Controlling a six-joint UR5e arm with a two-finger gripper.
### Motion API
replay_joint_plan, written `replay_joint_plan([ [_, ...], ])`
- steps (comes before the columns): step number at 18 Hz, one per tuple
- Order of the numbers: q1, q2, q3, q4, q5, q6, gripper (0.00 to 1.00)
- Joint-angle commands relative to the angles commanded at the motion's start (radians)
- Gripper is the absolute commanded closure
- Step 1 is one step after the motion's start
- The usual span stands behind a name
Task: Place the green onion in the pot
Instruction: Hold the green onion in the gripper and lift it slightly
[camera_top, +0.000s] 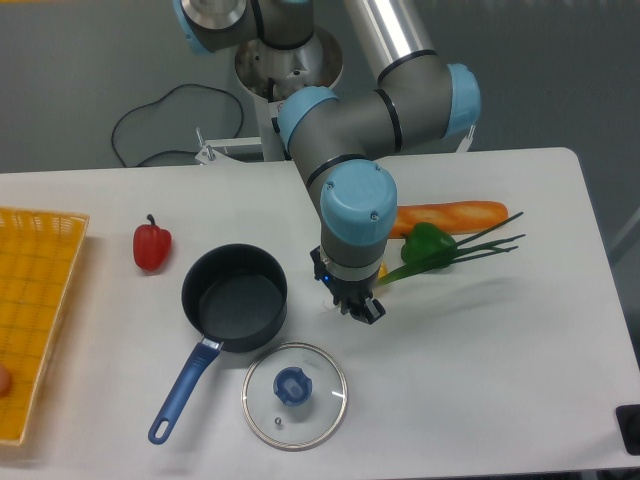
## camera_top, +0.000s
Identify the orange baguette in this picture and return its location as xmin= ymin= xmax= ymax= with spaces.
xmin=389 ymin=200 xmax=509 ymax=239

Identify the green onion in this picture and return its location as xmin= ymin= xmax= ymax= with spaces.
xmin=322 ymin=211 xmax=527 ymax=314

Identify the white table bracket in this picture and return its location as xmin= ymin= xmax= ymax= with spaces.
xmin=194 ymin=127 xmax=264 ymax=165
xmin=456 ymin=125 xmax=476 ymax=154

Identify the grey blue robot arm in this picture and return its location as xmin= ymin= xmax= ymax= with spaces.
xmin=173 ymin=1 xmax=481 ymax=324

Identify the white table bracket right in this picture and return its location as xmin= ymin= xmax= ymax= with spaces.
xmin=456 ymin=125 xmax=476 ymax=154

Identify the yellow woven basket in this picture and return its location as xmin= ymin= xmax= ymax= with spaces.
xmin=1 ymin=207 xmax=89 ymax=446

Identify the red bell pepper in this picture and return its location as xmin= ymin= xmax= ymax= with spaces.
xmin=132 ymin=214 xmax=172 ymax=272

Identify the black pot blue handle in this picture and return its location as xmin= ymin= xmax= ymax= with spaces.
xmin=148 ymin=244 xmax=288 ymax=445

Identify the black cable on floor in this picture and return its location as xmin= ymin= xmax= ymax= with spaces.
xmin=110 ymin=83 xmax=245 ymax=168

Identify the green bell pepper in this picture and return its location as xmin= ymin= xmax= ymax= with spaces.
xmin=401 ymin=222 xmax=457 ymax=267

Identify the black object at table corner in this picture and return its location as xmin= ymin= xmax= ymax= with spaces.
xmin=615 ymin=404 xmax=640 ymax=456

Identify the white table bracket left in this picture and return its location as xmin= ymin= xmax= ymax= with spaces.
xmin=194 ymin=127 xmax=264 ymax=165

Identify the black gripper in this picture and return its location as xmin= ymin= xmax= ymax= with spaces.
xmin=310 ymin=246 xmax=386 ymax=324

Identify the glass lid blue knob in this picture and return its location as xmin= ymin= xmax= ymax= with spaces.
xmin=241 ymin=342 xmax=348 ymax=451

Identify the yellow bell pepper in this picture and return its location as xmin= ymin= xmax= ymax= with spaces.
xmin=378 ymin=262 xmax=388 ymax=279

